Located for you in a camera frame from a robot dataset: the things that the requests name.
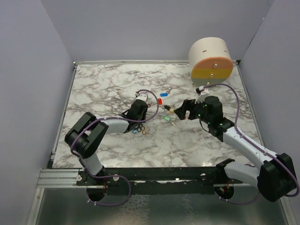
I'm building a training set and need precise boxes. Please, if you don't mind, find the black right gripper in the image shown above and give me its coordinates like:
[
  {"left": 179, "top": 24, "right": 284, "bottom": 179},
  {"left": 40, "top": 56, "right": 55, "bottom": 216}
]
[{"left": 174, "top": 97, "right": 212, "bottom": 125}]

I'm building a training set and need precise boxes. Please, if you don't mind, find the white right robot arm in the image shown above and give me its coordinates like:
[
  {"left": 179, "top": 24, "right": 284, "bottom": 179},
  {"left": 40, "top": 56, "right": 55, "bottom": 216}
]
[{"left": 174, "top": 96, "right": 300, "bottom": 202}]

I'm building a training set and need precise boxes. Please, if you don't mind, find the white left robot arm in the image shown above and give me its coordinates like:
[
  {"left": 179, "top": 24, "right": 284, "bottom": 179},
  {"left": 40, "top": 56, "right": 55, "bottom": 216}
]
[{"left": 64, "top": 98, "right": 148, "bottom": 185}]

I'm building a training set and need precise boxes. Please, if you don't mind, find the black S carabiner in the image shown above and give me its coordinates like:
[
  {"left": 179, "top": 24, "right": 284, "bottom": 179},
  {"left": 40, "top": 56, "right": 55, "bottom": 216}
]
[{"left": 136, "top": 123, "right": 143, "bottom": 132}]

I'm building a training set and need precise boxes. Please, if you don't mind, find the green key tag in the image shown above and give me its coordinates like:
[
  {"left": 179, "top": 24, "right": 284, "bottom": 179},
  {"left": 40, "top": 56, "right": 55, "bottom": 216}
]
[{"left": 163, "top": 116, "right": 171, "bottom": 121}]

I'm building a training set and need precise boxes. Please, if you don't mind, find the orange S carabiner lower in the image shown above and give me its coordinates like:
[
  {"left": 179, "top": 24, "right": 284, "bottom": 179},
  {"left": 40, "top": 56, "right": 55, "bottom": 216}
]
[{"left": 142, "top": 126, "right": 147, "bottom": 135}]

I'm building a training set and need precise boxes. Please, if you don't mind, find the cream cylindrical drum holder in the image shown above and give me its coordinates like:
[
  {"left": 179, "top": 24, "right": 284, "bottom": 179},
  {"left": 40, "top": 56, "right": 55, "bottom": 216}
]
[{"left": 188, "top": 37, "right": 233, "bottom": 86}]

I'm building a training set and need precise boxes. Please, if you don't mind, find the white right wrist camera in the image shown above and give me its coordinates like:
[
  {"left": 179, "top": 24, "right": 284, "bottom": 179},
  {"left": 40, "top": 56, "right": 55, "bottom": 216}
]
[{"left": 195, "top": 86, "right": 209, "bottom": 104}]

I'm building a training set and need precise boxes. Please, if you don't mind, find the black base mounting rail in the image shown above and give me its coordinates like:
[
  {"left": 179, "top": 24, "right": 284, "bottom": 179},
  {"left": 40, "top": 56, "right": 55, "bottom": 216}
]
[{"left": 76, "top": 166, "right": 241, "bottom": 195}]

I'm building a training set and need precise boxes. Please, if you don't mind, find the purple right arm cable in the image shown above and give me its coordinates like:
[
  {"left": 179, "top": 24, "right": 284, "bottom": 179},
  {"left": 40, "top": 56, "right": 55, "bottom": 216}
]
[{"left": 203, "top": 83, "right": 300, "bottom": 204}]

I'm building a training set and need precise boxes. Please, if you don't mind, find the aluminium frame rail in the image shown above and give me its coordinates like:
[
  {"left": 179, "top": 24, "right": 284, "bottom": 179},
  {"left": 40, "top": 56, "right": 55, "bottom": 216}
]
[{"left": 37, "top": 169, "right": 79, "bottom": 188}]

